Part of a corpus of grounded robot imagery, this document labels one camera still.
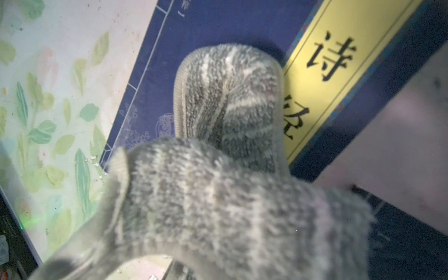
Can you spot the grey striped cleaning cloth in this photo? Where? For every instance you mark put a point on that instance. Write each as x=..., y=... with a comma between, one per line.
x=218, y=196

